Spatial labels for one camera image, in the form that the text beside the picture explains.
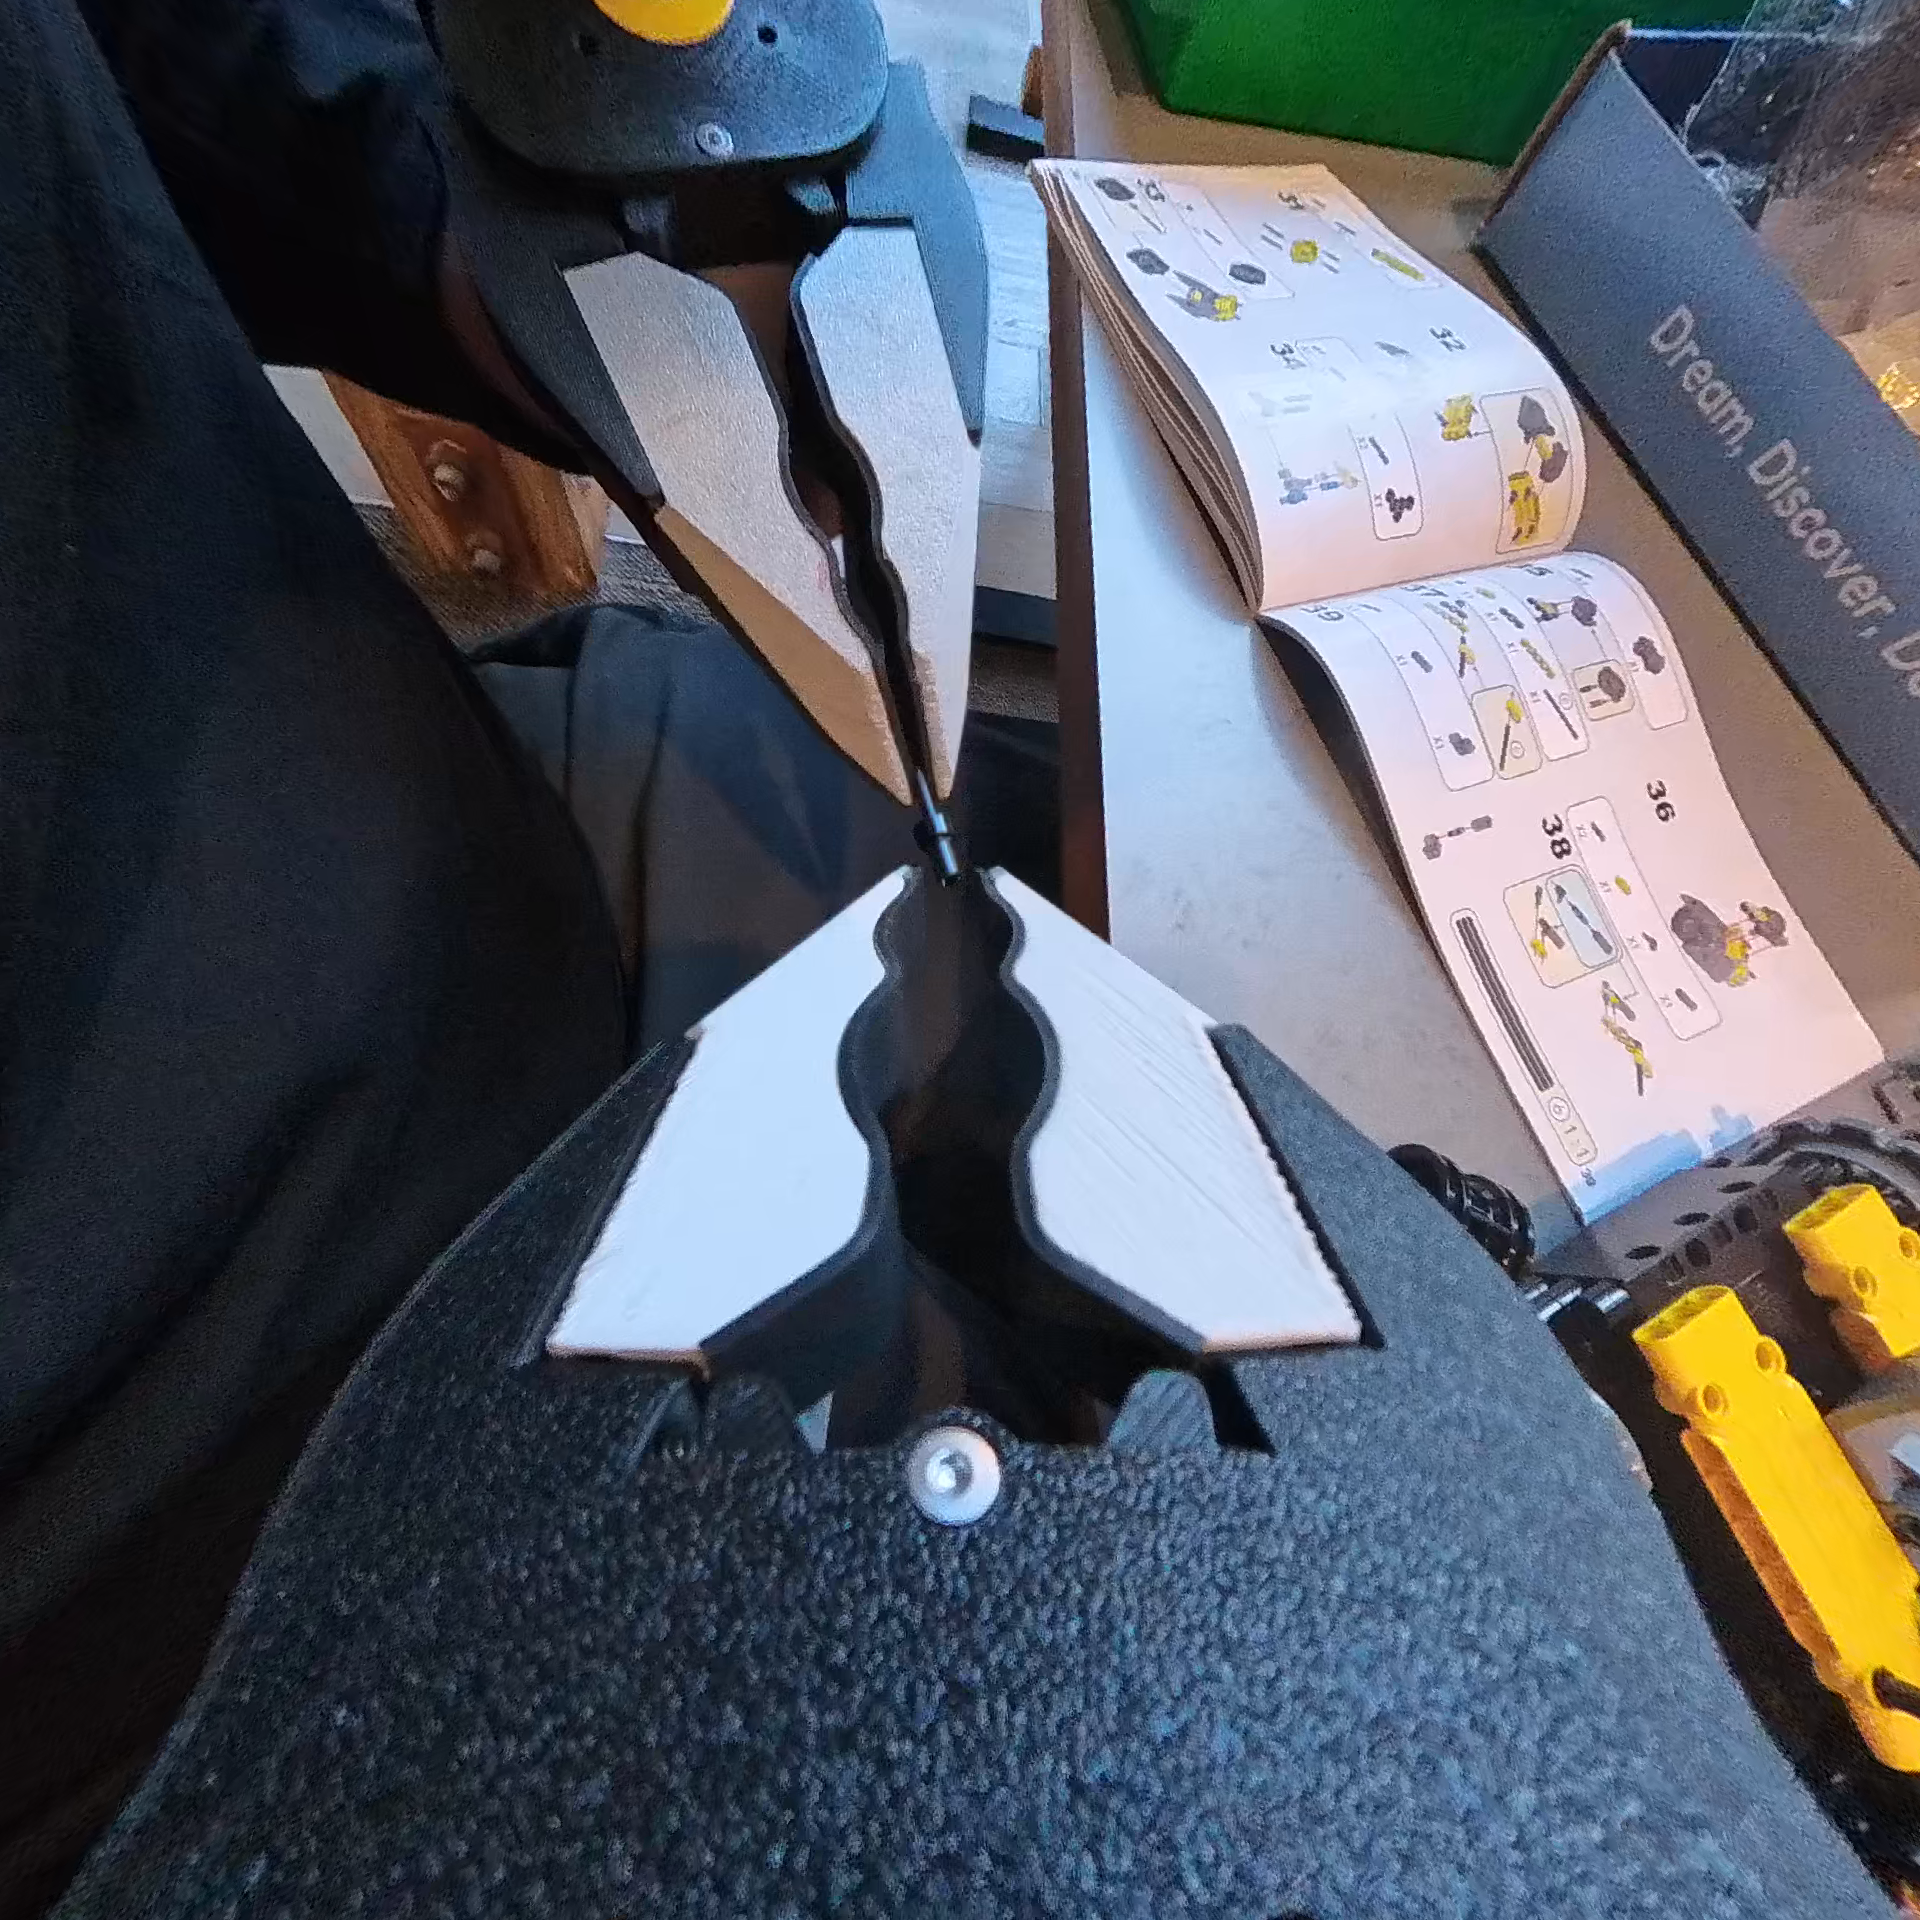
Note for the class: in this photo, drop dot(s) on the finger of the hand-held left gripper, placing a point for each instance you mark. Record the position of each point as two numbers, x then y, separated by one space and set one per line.
910 423
720 466

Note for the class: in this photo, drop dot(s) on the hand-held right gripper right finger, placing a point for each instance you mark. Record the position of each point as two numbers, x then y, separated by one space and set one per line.
1187 1187

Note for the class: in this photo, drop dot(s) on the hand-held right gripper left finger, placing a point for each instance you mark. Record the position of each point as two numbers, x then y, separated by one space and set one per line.
720 1187

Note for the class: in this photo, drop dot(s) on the small black toy axle pin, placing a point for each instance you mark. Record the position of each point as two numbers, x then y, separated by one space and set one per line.
938 839

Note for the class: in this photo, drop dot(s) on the person's left forearm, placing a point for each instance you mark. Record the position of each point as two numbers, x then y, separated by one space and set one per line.
344 183

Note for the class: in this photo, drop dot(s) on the wooden desk leg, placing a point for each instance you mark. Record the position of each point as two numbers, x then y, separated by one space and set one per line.
451 497

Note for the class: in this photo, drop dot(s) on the green box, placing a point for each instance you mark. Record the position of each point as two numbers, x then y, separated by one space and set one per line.
1350 76

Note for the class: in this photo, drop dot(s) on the person's dark torso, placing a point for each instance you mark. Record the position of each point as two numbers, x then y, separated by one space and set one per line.
227 903

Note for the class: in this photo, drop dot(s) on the white instruction booklet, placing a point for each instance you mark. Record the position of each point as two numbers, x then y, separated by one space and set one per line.
1500 706

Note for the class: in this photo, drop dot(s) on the yellow toy vehicle model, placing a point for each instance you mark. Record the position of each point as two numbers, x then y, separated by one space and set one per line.
1769 1426

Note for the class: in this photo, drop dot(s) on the dark grey cardboard box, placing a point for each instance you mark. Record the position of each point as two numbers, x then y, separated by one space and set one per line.
1725 451

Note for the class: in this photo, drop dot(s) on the clear plastic bag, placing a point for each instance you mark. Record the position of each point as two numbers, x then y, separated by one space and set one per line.
1829 183

